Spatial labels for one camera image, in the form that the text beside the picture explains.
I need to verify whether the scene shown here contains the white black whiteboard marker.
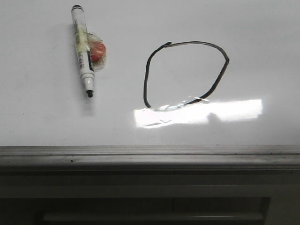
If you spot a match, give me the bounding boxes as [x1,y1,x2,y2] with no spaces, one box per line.
[71,5,94,98]

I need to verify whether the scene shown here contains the red round magnet in tape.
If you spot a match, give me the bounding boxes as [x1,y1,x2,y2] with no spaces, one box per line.
[88,33,107,71]

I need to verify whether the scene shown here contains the white whiteboard with aluminium frame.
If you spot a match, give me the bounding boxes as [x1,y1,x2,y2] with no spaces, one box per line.
[0,0,300,171]

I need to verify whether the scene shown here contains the grey metal stand frame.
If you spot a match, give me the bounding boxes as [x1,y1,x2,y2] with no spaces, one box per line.
[0,171,300,225]

